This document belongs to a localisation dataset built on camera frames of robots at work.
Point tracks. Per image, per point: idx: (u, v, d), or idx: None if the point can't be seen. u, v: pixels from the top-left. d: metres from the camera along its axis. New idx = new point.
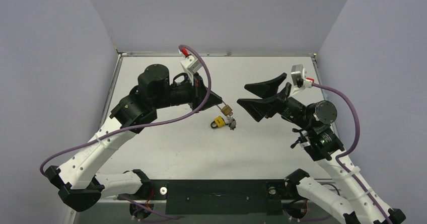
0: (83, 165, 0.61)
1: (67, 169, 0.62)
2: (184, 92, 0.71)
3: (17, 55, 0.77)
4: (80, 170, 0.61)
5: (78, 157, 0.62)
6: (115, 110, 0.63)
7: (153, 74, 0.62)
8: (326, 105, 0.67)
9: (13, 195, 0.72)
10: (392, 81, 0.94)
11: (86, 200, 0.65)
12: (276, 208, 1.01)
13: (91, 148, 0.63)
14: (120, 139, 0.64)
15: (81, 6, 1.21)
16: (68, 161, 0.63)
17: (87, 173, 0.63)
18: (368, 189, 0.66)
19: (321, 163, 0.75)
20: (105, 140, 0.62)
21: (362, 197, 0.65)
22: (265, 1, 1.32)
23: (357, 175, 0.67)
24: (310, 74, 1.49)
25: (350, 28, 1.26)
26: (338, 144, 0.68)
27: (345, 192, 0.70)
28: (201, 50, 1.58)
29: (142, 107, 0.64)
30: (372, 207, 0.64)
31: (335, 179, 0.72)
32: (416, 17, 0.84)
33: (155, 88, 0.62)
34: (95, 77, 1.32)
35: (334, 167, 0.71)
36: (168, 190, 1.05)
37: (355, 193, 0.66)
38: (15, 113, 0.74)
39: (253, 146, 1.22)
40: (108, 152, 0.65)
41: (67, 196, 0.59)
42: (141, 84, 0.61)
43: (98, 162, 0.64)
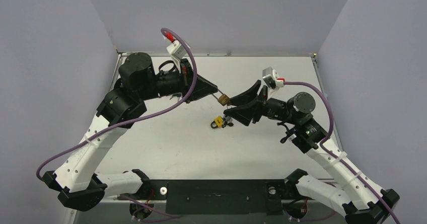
0: (77, 167, 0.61)
1: (63, 173, 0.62)
2: (172, 81, 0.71)
3: (17, 55, 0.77)
4: (75, 173, 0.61)
5: (72, 160, 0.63)
6: (101, 107, 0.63)
7: (134, 65, 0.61)
8: (302, 96, 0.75)
9: (13, 195, 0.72)
10: (392, 81, 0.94)
11: (88, 200, 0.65)
12: (276, 208, 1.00)
13: (83, 150, 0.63)
14: (110, 136, 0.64)
15: (81, 6, 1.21)
16: (63, 166, 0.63)
17: (83, 175, 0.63)
18: (357, 171, 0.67)
19: (310, 154, 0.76)
20: (95, 139, 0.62)
21: (353, 180, 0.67)
22: (265, 1, 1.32)
23: (345, 160, 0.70)
24: (310, 75, 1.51)
25: (350, 28, 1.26)
26: (323, 133, 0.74)
27: (338, 179, 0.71)
28: (201, 50, 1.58)
29: (129, 100, 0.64)
30: (364, 189, 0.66)
31: (326, 167, 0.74)
32: (415, 17, 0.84)
33: (138, 79, 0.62)
34: (95, 77, 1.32)
35: (321, 155, 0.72)
36: (167, 189, 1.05)
37: (346, 177, 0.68)
38: (15, 113, 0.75)
39: (252, 146, 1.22)
40: (100, 152, 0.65)
41: (66, 199, 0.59)
42: (124, 77, 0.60)
43: (92, 162, 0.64)
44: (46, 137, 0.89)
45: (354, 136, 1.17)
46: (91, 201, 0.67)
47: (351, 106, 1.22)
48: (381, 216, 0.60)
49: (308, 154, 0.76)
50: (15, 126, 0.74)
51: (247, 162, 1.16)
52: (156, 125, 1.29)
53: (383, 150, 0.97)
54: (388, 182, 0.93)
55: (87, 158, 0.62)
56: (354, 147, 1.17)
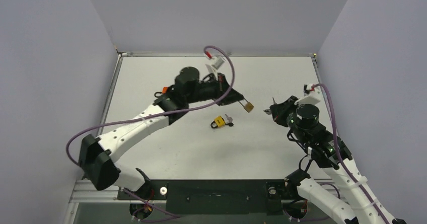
0: (125, 136, 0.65)
1: (108, 139, 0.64)
2: (210, 89, 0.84)
3: (16, 54, 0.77)
4: (120, 141, 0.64)
5: (120, 130, 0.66)
6: (157, 100, 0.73)
7: (189, 75, 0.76)
8: (305, 106, 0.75)
9: (13, 195, 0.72)
10: (391, 81, 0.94)
11: (109, 179, 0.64)
12: (276, 208, 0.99)
13: (133, 125, 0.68)
14: (158, 123, 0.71)
15: (81, 6, 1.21)
16: (108, 133, 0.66)
17: (123, 147, 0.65)
18: (374, 199, 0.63)
19: (329, 172, 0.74)
20: (149, 120, 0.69)
21: (368, 207, 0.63)
22: (265, 1, 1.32)
23: (363, 185, 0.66)
24: (310, 74, 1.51)
25: (350, 28, 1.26)
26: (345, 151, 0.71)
27: (352, 202, 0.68)
28: (201, 50, 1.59)
29: (177, 102, 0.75)
30: (376, 217, 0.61)
31: (341, 188, 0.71)
32: (415, 17, 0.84)
33: (190, 86, 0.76)
34: (95, 77, 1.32)
35: (340, 176, 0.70)
36: (168, 189, 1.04)
37: (360, 202, 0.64)
38: (15, 114, 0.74)
39: (252, 146, 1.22)
40: (144, 134, 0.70)
41: (103, 161, 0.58)
42: (178, 83, 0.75)
43: (134, 139, 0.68)
44: (47, 137, 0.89)
45: (355, 136, 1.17)
46: (108, 181, 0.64)
47: (351, 106, 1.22)
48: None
49: (327, 172, 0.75)
50: (15, 126, 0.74)
51: (248, 162, 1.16)
52: None
53: (382, 150, 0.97)
54: (388, 182, 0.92)
55: (136, 133, 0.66)
56: (354, 147, 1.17)
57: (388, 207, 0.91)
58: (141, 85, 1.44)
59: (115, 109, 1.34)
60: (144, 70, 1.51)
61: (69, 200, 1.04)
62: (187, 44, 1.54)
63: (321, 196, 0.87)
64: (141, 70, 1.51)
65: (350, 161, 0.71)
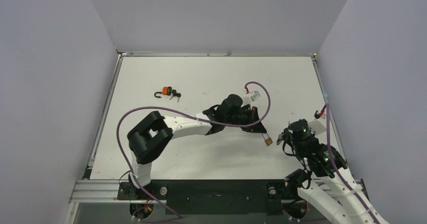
0: (183, 125, 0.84)
1: (170, 120, 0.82)
2: (244, 117, 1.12)
3: (16, 55, 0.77)
4: (180, 126, 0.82)
5: (180, 119, 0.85)
6: (207, 113, 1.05)
7: (235, 100, 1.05)
8: (297, 122, 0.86)
9: (14, 195, 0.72)
10: (390, 81, 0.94)
11: (154, 154, 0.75)
12: (276, 208, 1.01)
13: (188, 120, 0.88)
14: (201, 127, 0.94)
15: (81, 6, 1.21)
16: (170, 117, 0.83)
17: (178, 132, 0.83)
18: (369, 207, 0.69)
19: (325, 180, 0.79)
20: (201, 121, 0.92)
21: (364, 215, 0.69)
22: (265, 1, 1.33)
23: (358, 193, 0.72)
24: (310, 74, 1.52)
25: (349, 28, 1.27)
26: (341, 161, 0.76)
27: (348, 209, 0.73)
28: (201, 50, 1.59)
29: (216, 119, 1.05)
30: None
31: (337, 195, 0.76)
32: (415, 18, 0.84)
33: (232, 109, 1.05)
34: (95, 77, 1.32)
35: (336, 184, 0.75)
36: (168, 190, 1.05)
37: (357, 210, 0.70)
38: (15, 115, 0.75)
39: (252, 145, 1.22)
40: (191, 129, 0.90)
41: (166, 135, 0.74)
42: (224, 105, 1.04)
43: (183, 131, 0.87)
44: (47, 137, 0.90)
45: (354, 136, 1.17)
46: (151, 155, 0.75)
47: (350, 106, 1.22)
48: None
49: (324, 179, 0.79)
50: (15, 126, 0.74)
51: (248, 162, 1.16)
52: None
53: (381, 150, 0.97)
54: (388, 182, 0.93)
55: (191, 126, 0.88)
56: (353, 147, 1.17)
57: (388, 207, 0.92)
58: (141, 85, 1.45)
59: (115, 109, 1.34)
60: (145, 70, 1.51)
61: (69, 200, 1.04)
62: (187, 44, 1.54)
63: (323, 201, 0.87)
64: (141, 70, 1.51)
65: (344, 168, 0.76)
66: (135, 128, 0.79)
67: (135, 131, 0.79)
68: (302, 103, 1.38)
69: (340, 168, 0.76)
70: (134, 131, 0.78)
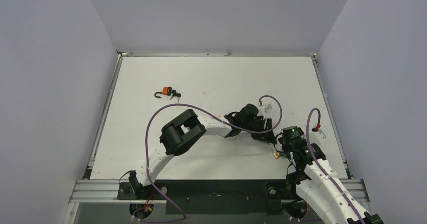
0: (212, 124, 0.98)
1: (203, 119, 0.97)
2: (256, 125, 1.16)
3: (16, 55, 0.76)
4: (208, 125, 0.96)
5: (209, 120, 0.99)
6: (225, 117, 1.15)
7: (252, 109, 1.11)
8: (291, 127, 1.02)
9: (13, 194, 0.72)
10: (389, 81, 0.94)
11: (187, 148, 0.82)
12: (276, 208, 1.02)
13: (216, 121, 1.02)
14: (221, 130, 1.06)
15: (82, 7, 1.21)
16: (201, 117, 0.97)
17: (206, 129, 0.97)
18: (344, 190, 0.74)
19: (307, 172, 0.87)
20: (225, 125, 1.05)
21: (338, 197, 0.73)
22: (265, 2, 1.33)
23: (334, 179, 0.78)
24: (310, 74, 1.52)
25: (349, 28, 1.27)
26: (320, 154, 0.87)
27: (327, 196, 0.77)
28: (201, 50, 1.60)
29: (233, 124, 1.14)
30: (347, 207, 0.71)
31: (317, 184, 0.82)
32: (415, 19, 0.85)
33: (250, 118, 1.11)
34: (96, 77, 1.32)
35: (314, 171, 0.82)
36: (167, 189, 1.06)
37: (332, 193, 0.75)
38: (15, 115, 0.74)
39: (253, 146, 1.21)
40: (215, 130, 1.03)
41: (203, 130, 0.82)
42: (243, 112, 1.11)
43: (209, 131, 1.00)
44: (47, 136, 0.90)
45: (354, 136, 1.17)
46: (186, 149, 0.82)
47: (350, 106, 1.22)
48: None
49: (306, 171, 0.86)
50: (15, 126, 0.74)
51: (248, 162, 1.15)
52: (157, 125, 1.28)
53: (380, 150, 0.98)
54: (387, 182, 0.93)
55: (217, 127, 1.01)
56: (353, 147, 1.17)
57: (388, 207, 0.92)
58: (141, 85, 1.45)
59: (115, 109, 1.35)
60: (144, 70, 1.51)
61: (69, 200, 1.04)
62: (187, 44, 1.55)
63: (314, 197, 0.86)
64: (141, 70, 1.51)
65: (323, 160, 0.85)
66: (171, 123, 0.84)
67: (169, 125, 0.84)
68: (302, 103, 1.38)
69: (319, 159, 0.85)
70: (169, 125, 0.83)
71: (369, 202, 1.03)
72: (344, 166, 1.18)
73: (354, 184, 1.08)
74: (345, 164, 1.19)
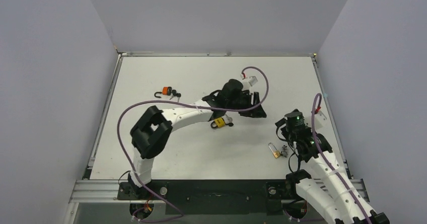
0: (182, 116, 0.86)
1: (169, 114, 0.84)
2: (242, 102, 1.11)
3: (15, 55, 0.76)
4: (178, 118, 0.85)
5: (179, 111, 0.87)
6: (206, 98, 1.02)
7: (236, 85, 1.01)
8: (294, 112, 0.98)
9: (14, 194, 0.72)
10: (390, 81, 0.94)
11: (158, 147, 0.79)
12: (276, 208, 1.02)
13: (189, 109, 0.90)
14: (200, 117, 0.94)
15: (81, 7, 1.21)
16: (168, 109, 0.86)
17: (177, 123, 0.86)
18: (350, 187, 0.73)
19: (312, 165, 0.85)
20: (200, 110, 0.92)
21: (344, 194, 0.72)
22: (264, 2, 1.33)
23: (341, 174, 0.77)
24: (310, 74, 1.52)
25: (349, 28, 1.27)
26: (326, 146, 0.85)
27: (332, 192, 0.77)
28: (201, 50, 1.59)
29: (217, 104, 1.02)
30: (353, 204, 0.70)
31: (323, 178, 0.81)
32: (415, 19, 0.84)
33: (236, 94, 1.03)
34: (95, 77, 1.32)
35: (320, 165, 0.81)
36: (167, 189, 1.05)
37: (338, 190, 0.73)
38: (15, 115, 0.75)
39: (252, 146, 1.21)
40: (192, 119, 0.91)
41: (166, 129, 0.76)
42: (226, 89, 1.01)
43: (185, 122, 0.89)
44: (48, 136, 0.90)
45: (354, 136, 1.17)
46: (156, 149, 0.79)
47: (350, 106, 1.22)
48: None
49: (310, 164, 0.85)
50: (15, 126, 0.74)
51: (247, 161, 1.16)
52: None
53: (380, 149, 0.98)
54: (387, 181, 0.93)
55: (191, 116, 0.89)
56: (353, 147, 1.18)
57: (388, 207, 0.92)
58: (141, 85, 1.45)
59: (115, 109, 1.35)
60: (144, 70, 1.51)
61: (69, 200, 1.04)
62: (187, 44, 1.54)
63: (316, 194, 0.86)
64: (141, 70, 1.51)
65: (330, 153, 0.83)
66: (136, 126, 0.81)
67: (136, 128, 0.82)
68: (302, 104, 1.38)
69: (326, 151, 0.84)
70: (137, 128, 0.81)
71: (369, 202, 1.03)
72: (344, 166, 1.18)
73: (354, 184, 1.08)
74: (345, 164, 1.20)
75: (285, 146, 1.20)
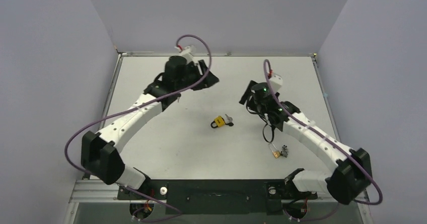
0: (126, 126, 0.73)
1: (108, 131, 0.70)
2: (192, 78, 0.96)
3: (15, 55, 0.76)
4: (122, 131, 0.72)
5: (119, 122, 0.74)
6: (147, 89, 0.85)
7: (177, 61, 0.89)
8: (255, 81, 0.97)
9: (13, 194, 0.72)
10: (390, 81, 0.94)
11: (115, 170, 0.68)
12: (276, 208, 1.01)
13: (130, 116, 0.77)
14: (151, 110, 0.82)
15: (81, 6, 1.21)
16: (106, 127, 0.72)
17: (124, 136, 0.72)
18: (325, 135, 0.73)
19: (287, 130, 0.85)
20: (143, 107, 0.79)
21: (322, 143, 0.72)
22: (264, 1, 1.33)
23: (313, 127, 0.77)
24: (310, 74, 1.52)
25: (349, 27, 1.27)
26: (293, 107, 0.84)
27: (312, 147, 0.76)
28: (201, 50, 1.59)
29: (166, 89, 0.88)
30: (333, 150, 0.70)
31: (300, 139, 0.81)
32: (415, 18, 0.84)
33: (179, 71, 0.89)
34: (95, 77, 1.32)
35: (293, 126, 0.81)
36: (168, 189, 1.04)
37: (315, 141, 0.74)
38: (15, 114, 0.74)
39: (253, 146, 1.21)
40: (141, 121, 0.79)
41: (109, 152, 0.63)
42: (168, 69, 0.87)
43: (133, 128, 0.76)
44: (47, 136, 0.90)
45: (354, 136, 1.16)
46: (115, 171, 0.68)
47: (350, 106, 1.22)
48: (350, 174, 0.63)
49: (286, 130, 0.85)
50: (14, 125, 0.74)
51: (247, 161, 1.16)
52: (157, 125, 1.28)
53: (381, 149, 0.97)
54: (388, 181, 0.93)
55: (135, 119, 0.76)
56: (353, 147, 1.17)
57: (388, 207, 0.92)
58: (141, 85, 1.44)
59: (115, 109, 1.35)
60: (144, 70, 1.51)
61: (69, 200, 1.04)
62: (187, 43, 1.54)
63: (308, 172, 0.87)
64: (141, 70, 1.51)
65: (299, 113, 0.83)
66: (82, 158, 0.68)
67: (83, 162, 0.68)
68: (302, 103, 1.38)
69: (294, 113, 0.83)
70: (83, 161, 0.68)
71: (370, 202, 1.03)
72: None
73: None
74: None
75: (285, 147, 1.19)
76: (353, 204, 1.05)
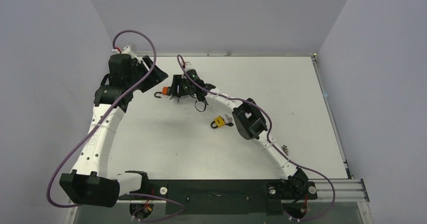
0: (97, 148, 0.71)
1: (83, 163, 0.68)
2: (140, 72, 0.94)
3: (15, 57, 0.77)
4: (96, 156, 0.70)
5: (88, 148, 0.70)
6: (97, 99, 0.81)
7: (119, 57, 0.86)
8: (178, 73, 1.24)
9: (15, 194, 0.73)
10: (389, 81, 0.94)
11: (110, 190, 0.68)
12: (276, 208, 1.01)
13: (96, 136, 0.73)
14: (115, 118, 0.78)
15: (81, 7, 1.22)
16: (78, 161, 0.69)
17: (102, 160, 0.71)
18: (227, 96, 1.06)
19: (208, 102, 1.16)
20: (104, 122, 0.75)
21: (227, 101, 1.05)
22: (264, 3, 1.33)
23: (221, 94, 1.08)
24: (310, 74, 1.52)
25: (348, 28, 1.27)
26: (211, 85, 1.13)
27: (223, 107, 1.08)
28: (201, 50, 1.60)
29: (117, 88, 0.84)
30: (233, 103, 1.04)
31: (216, 104, 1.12)
32: (414, 20, 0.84)
33: (126, 67, 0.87)
34: (95, 78, 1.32)
35: (209, 97, 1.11)
36: (167, 189, 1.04)
37: (223, 102, 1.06)
38: (15, 115, 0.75)
39: (252, 145, 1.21)
40: (110, 134, 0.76)
41: (97, 182, 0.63)
42: (114, 67, 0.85)
43: (107, 145, 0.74)
44: (47, 137, 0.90)
45: (354, 136, 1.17)
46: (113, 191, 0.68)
47: (350, 106, 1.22)
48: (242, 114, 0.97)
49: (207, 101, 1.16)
50: (15, 126, 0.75)
51: (246, 162, 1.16)
52: (156, 124, 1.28)
53: (380, 149, 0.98)
54: (388, 182, 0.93)
55: (103, 137, 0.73)
56: (352, 146, 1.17)
57: (388, 207, 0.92)
58: None
59: None
60: None
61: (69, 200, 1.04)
62: (187, 43, 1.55)
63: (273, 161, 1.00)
64: None
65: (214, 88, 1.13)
66: (72, 198, 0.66)
67: (76, 200, 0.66)
68: (301, 103, 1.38)
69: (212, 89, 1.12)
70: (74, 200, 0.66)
71: (369, 202, 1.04)
72: (344, 166, 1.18)
73: (353, 184, 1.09)
74: (345, 164, 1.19)
75: (285, 147, 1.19)
76: (353, 204, 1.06)
